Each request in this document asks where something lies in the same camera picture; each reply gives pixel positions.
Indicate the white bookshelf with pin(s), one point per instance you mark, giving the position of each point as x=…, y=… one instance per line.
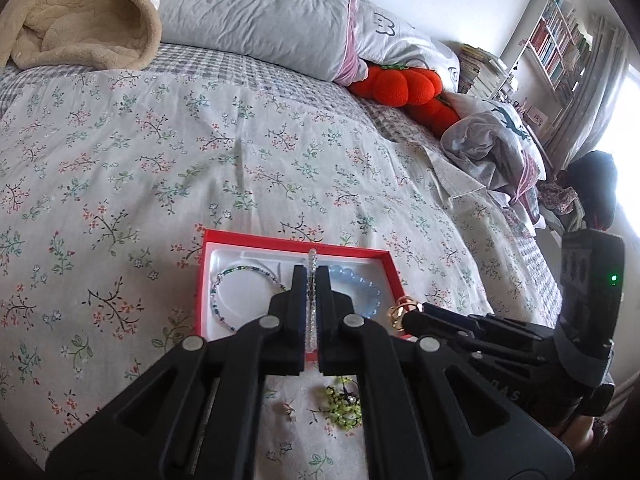
x=550, y=45

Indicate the grey pillow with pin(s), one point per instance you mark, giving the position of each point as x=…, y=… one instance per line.
x=260, y=10

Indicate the black bag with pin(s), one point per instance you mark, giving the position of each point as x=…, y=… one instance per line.
x=597, y=185

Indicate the white curtain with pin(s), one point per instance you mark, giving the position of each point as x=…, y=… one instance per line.
x=595, y=95

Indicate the red jewelry box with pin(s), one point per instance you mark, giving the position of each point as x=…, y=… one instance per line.
x=235, y=305

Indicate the stack of books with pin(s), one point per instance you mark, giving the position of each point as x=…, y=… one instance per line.
x=482, y=67

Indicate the orange plush toy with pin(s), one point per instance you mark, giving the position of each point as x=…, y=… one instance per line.
x=400, y=85

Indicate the floral cloth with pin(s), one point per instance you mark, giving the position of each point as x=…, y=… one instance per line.
x=557, y=196

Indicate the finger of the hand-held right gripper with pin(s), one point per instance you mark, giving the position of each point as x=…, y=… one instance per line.
x=480, y=322
x=450, y=340

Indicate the floral bed sheet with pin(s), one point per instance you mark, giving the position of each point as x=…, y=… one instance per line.
x=150, y=160

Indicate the beige fleece blanket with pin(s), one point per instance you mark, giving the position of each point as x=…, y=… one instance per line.
x=75, y=15

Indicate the small earring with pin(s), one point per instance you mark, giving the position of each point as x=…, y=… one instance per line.
x=289, y=407

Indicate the white printed pillow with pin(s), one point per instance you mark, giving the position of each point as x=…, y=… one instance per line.
x=390, y=30

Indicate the crumpled grey printed duvet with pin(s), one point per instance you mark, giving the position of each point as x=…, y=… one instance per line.
x=490, y=135

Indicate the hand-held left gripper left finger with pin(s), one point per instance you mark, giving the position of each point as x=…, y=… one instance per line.
x=299, y=310

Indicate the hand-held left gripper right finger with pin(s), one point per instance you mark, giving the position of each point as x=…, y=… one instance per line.
x=325, y=310

